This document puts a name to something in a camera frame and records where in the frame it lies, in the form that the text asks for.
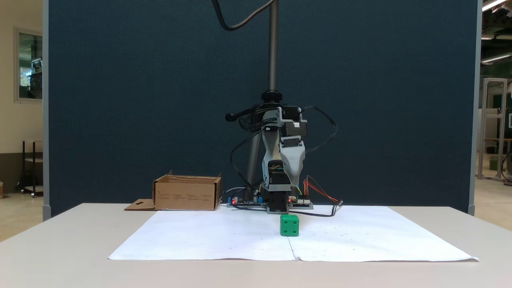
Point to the brown cardboard box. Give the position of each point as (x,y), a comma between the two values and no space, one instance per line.
(186,196)

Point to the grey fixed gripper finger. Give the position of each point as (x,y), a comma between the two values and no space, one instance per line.
(294,174)

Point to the fluorescent ceiling light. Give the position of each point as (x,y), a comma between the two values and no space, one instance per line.
(492,4)
(496,58)

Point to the aluminium frame rack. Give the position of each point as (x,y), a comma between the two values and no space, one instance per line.
(494,120)

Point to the blue power circuit board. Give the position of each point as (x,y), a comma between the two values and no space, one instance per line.
(244,201)

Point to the framed window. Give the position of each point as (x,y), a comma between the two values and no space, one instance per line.
(30,66)

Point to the white paper sheet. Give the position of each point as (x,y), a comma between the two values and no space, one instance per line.
(368,236)
(208,236)

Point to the black metal cart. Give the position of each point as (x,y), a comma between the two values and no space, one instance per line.
(32,168)

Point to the green dice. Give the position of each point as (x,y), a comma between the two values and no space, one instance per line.
(289,226)

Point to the metal camera stand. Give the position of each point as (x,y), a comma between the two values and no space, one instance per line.
(273,48)

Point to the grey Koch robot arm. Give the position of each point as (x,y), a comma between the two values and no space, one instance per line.
(271,148)

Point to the motor controller circuit board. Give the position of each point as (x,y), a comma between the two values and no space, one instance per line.
(302,203)

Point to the dark blue partition panel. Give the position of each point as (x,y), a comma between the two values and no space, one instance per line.
(120,100)

